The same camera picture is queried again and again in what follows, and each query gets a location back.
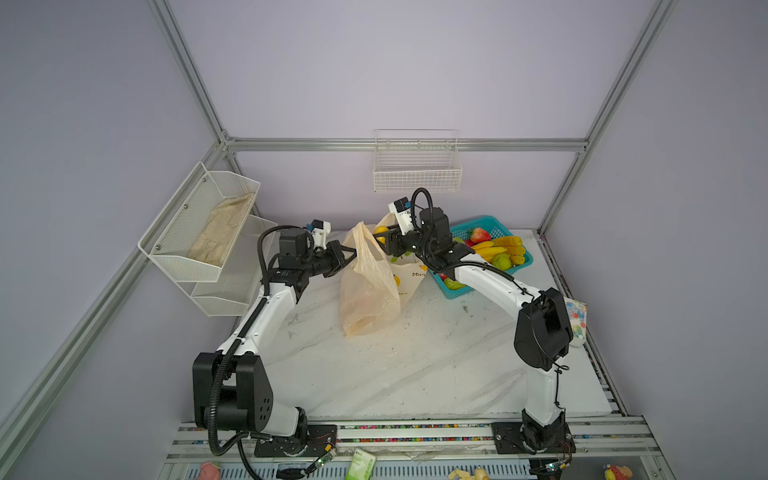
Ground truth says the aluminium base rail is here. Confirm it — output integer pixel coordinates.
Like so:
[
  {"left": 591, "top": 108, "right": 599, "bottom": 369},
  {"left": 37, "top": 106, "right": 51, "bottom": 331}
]
[{"left": 159, "top": 415, "right": 675, "bottom": 479}]

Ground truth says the green white packet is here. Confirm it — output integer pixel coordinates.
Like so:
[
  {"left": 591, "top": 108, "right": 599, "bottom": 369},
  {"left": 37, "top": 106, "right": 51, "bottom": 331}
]
[{"left": 345, "top": 449, "right": 377, "bottom": 480}]

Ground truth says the cream banana print plastic bag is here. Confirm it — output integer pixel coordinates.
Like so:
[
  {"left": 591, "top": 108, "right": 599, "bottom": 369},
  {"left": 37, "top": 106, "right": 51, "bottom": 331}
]
[{"left": 339, "top": 213, "right": 428, "bottom": 337}]

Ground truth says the red yellow toy figure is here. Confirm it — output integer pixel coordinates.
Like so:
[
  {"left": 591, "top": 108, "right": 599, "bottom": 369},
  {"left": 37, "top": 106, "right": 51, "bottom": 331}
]
[{"left": 604, "top": 464, "right": 634, "bottom": 480}]

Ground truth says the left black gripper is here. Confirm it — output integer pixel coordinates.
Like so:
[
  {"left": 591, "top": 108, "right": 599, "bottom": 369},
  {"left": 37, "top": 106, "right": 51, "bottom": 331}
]
[{"left": 302, "top": 240, "right": 359, "bottom": 279}]

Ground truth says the beige toy below rail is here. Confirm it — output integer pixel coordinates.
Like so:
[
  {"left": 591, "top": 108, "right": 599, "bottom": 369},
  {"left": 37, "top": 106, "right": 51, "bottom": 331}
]
[{"left": 448, "top": 468, "right": 489, "bottom": 480}]

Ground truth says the green fake pear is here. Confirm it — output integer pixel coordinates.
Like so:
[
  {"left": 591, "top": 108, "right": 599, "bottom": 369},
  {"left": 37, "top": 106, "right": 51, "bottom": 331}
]
[{"left": 491, "top": 253, "right": 514, "bottom": 271}]

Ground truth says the pink toy below rail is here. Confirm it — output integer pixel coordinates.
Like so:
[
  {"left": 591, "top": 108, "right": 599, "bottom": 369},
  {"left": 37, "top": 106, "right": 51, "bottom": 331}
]
[{"left": 197, "top": 462, "right": 221, "bottom": 480}]

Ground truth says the white wire wall basket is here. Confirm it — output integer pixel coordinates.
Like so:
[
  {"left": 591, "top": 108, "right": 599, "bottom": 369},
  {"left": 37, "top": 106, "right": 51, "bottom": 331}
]
[{"left": 373, "top": 129, "right": 463, "bottom": 194}]

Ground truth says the lower white mesh shelf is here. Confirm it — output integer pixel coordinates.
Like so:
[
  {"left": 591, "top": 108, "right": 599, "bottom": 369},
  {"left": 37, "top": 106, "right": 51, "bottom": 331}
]
[{"left": 190, "top": 215, "right": 276, "bottom": 317}]

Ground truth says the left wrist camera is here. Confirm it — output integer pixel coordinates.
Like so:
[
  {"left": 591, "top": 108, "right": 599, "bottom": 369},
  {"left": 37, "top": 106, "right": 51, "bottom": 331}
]
[{"left": 306, "top": 219, "right": 331, "bottom": 249}]

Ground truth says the yellow fake banana bunch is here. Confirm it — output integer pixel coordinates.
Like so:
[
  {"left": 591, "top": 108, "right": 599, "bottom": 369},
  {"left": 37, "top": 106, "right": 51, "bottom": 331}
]
[{"left": 472, "top": 236, "right": 527, "bottom": 266}]

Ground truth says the white mesh shelf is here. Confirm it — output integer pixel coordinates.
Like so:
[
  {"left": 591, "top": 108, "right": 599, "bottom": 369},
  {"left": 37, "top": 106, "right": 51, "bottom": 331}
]
[
  {"left": 190, "top": 215, "right": 276, "bottom": 317},
  {"left": 138, "top": 163, "right": 260, "bottom": 283}
]

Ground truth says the upper white mesh shelf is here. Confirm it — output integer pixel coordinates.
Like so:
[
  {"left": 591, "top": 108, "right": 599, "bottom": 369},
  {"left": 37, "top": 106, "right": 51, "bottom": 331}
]
[{"left": 138, "top": 163, "right": 260, "bottom": 283}]

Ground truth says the beige cloth in shelf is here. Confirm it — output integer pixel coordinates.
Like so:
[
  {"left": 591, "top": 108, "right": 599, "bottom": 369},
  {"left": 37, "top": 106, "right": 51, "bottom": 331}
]
[{"left": 188, "top": 193, "right": 255, "bottom": 267}]

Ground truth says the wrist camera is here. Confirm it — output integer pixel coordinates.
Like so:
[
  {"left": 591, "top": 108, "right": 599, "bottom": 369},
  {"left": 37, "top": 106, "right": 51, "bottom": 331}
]
[
  {"left": 306, "top": 219, "right": 331, "bottom": 249},
  {"left": 388, "top": 197, "right": 414, "bottom": 235}
]

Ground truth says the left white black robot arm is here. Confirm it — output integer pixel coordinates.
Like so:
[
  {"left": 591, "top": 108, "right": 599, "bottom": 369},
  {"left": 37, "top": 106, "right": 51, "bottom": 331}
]
[{"left": 192, "top": 220, "right": 357, "bottom": 460}]

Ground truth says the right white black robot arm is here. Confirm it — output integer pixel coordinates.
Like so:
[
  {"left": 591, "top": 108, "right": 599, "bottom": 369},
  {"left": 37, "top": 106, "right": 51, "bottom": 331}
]
[{"left": 374, "top": 188, "right": 573, "bottom": 453}]

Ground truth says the aluminium frame back bar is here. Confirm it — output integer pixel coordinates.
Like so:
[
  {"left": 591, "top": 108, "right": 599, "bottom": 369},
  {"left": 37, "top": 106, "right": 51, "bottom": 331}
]
[{"left": 227, "top": 138, "right": 589, "bottom": 152}]

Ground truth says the red fake strawberry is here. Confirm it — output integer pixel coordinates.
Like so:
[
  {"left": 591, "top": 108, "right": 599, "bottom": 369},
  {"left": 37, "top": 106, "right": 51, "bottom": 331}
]
[{"left": 469, "top": 227, "right": 492, "bottom": 245}]

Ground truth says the colourful tissue pack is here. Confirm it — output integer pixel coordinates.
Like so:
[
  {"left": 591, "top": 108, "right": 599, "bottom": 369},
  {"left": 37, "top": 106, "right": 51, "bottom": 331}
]
[{"left": 565, "top": 298, "right": 588, "bottom": 348}]

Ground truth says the teal plastic fruit basket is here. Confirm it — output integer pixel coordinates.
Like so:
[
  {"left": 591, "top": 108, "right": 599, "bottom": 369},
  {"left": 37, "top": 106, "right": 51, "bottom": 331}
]
[{"left": 450, "top": 216, "right": 534, "bottom": 275}]

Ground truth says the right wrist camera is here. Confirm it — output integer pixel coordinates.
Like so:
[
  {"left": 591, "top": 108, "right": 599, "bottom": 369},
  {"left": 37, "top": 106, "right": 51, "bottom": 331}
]
[{"left": 388, "top": 197, "right": 414, "bottom": 235}]

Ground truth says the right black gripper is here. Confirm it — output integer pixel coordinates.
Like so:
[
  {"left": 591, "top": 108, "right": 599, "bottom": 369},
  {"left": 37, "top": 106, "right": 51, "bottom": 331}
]
[{"left": 370, "top": 223, "right": 434, "bottom": 260}]

